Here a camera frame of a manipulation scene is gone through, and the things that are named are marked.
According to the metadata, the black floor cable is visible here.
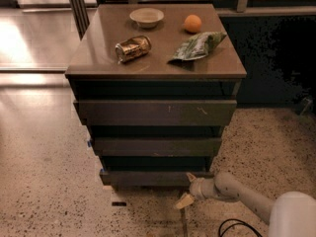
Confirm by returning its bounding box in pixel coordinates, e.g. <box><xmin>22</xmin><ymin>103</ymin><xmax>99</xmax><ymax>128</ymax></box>
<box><xmin>217</xmin><ymin>218</ymin><xmax>264</xmax><ymax>237</ymax></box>

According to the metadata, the beige ceramic bowl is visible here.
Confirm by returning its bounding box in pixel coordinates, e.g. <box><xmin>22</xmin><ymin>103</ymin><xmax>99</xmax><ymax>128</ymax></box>
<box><xmin>129</xmin><ymin>8</ymin><xmax>164</xmax><ymax>29</ymax></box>

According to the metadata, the drawer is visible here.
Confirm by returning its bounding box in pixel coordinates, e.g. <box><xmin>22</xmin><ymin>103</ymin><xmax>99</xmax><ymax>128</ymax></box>
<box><xmin>99</xmin><ymin>169</ymin><xmax>215</xmax><ymax>188</ymax></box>
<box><xmin>74</xmin><ymin>100</ymin><xmax>237</xmax><ymax>126</ymax></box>
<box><xmin>92</xmin><ymin>137</ymin><xmax>221</xmax><ymax>157</ymax></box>

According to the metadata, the orange fruit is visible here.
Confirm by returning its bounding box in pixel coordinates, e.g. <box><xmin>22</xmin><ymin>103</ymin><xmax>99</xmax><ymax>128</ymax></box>
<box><xmin>184</xmin><ymin>15</ymin><xmax>201</xmax><ymax>34</ymax></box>

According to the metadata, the gold crushed soda can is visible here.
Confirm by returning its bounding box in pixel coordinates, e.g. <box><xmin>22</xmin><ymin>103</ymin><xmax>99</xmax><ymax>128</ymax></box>
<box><xmin>115</xmin><ymin>36</ymin><xmax>151</xmax><ymax>63</ymax></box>

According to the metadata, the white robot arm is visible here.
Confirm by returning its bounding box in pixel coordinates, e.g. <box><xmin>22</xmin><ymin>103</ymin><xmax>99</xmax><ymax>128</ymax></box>
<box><xmin>175</xmin><ymin>172</ymin><xmax>316</xmax><ymax>237</ymax></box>

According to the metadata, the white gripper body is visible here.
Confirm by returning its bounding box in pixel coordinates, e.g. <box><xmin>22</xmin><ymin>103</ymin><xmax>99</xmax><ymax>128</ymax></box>
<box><xmin>190</xmin><ymin>178</ymin><xmax>216</xmax><ymax>200</ymax></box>

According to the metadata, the brown drawer cabinet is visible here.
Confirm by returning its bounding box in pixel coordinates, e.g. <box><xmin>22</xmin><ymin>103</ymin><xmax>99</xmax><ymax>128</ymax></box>
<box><xmin>65</xmin><ymin>5</ymin><xmax>246</xmax><ymax>172</ymax></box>

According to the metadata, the green chip bag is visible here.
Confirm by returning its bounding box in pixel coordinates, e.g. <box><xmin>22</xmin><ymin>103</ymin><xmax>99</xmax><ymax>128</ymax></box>
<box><xmin>169</xmin><ymin>32</ymin><xmax>227</xmax><ymax>63</ymax></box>

